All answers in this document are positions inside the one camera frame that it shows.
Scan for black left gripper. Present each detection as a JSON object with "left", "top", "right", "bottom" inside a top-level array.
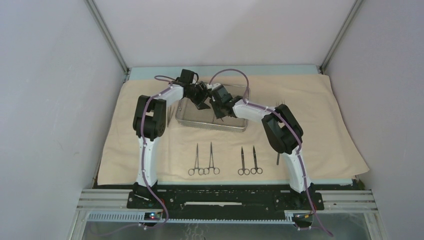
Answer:
[{"left": 186, "top": 82, "right": 213, "bottom": 111}]

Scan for metal surgical instrument tray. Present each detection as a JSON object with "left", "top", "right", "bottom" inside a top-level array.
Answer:
[{"left": 175, "top": 86, "right": 248, "bottom": 133}]

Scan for metal hemostat clamp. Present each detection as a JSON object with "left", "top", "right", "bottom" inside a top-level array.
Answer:
[
  {"left": 188, "top": 144, "right": 205, "bottom": 176},
  {"left": 203, "top": 142, "right": 221, "bottom": 175}
]

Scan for metal surgical scissors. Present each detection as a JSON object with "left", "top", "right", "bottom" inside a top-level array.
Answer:
[{"left": 250, "top": 146, "right": 263, "bottom": 175}]

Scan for beige cloth wrap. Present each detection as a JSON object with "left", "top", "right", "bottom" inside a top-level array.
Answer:
[{"left": 97, "top": 74, "right": 369, "bottom": 185}]

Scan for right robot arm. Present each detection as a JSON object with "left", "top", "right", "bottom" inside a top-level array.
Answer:
[{"left": 206, "top": 83, "right": 311, "bottom": 209}]

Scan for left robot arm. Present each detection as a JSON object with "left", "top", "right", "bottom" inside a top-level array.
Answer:
[{"left": 132, "top": 69, "right": 211, "bottom": 208}]

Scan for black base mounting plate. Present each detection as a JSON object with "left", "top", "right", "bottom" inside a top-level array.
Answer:
[{"left": 126, "top": 183, "right": 325, "bottom": 211}]

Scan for aluminium frame rail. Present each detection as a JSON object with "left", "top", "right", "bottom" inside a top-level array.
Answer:
[{"left": 76, "top": 189, "right": 378, "bottom": 225}]

